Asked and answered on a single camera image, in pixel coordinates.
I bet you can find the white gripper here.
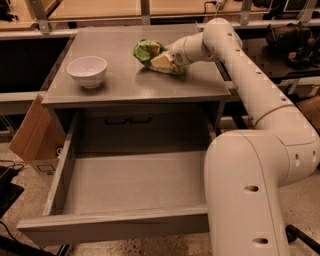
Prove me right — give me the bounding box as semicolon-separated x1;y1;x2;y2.
151;39;186;69

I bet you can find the green rice chip bag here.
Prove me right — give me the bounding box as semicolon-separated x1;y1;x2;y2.
133;39;186;75

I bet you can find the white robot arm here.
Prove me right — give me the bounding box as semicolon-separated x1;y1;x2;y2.
168;18;320;256

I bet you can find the black bag on shelf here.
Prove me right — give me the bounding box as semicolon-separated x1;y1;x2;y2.
266;23;319;66

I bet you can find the grey open top drawer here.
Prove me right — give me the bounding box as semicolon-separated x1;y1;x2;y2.
17;111;219;247

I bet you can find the grey metal cabinet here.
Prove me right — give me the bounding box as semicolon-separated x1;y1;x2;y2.
42;25;230;155

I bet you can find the white ceramic bowl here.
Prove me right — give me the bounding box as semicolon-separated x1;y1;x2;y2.
67;56;107;88

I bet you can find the brown cardboard box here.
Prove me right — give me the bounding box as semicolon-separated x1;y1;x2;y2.
9;94;65;175

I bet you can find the black equipment at left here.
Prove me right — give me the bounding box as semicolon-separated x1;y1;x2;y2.
0;163;24;218

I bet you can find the black chair base wheel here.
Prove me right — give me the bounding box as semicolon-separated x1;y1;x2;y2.
285;225;320;255

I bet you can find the black drawer handle right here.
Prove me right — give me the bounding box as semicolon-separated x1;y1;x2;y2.
129;114;152;124

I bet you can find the black drawer handle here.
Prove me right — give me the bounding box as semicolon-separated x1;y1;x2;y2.
104;115;128;125
129;114;152;124

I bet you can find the black drawer handle left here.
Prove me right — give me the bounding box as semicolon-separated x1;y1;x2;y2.
104;115;128;125

